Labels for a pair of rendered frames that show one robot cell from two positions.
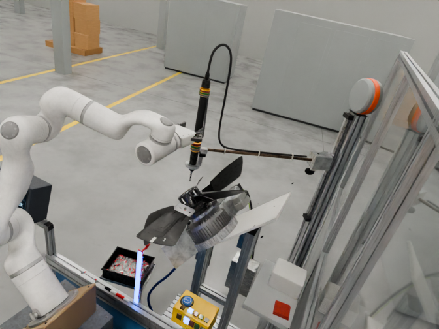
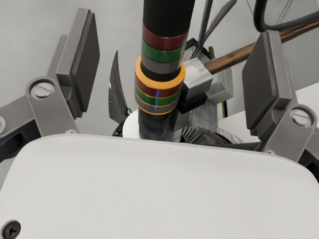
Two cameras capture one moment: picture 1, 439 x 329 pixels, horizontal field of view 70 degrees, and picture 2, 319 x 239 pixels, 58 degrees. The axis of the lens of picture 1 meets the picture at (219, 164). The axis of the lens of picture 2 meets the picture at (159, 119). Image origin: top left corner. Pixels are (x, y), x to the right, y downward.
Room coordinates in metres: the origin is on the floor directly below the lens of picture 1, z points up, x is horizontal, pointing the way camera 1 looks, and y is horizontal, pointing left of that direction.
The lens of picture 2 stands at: (1.10, 0.18, 1.76)
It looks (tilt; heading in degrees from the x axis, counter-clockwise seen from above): 59 degrees down; 336
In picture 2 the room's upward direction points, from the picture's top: 9 degrees clockwise
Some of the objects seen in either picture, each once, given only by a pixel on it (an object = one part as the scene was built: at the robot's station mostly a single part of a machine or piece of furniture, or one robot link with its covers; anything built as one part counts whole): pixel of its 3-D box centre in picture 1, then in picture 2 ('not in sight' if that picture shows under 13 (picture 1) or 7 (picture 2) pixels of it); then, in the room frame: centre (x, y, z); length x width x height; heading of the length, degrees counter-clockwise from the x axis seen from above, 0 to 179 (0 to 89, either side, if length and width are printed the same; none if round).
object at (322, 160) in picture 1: (320, 160); not in sight; (1.41, -0.48, 1.54); 0.10 x 0.07 x 0.08; 105
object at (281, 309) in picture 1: (281, 309); not in sight; (1.05, -0.45, 0.87); 0.08 x 0.08 x 0.02; 76
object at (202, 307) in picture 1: (195, 314); not in sight; (0.81, -0.03, 1.02); 0.16 x 0.10 x 0.11; 70
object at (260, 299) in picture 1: (275, 292); not in sight; (1.17, -0.43, 0.85); 0.36 x 0.24 x 0.03; 160
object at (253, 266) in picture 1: (242, 274); not in sight; (1.35, -0.27, 0.73); 0.15 x 0.09 x 0.22; 70
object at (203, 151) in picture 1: (196, 156); (162, 110); (1.26, 0.11, 1.50); 0.09 x 0.07 x 0.10; 105
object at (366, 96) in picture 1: (365, 96); not in sight; (1.44, -0.57, 1.88); 0.17 x 0.15 x 0.16; 160
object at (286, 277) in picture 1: (288, 276); not in sight; (1.23, -0.49, 0.92); 0.17 x 0.16 x 0.11; 70
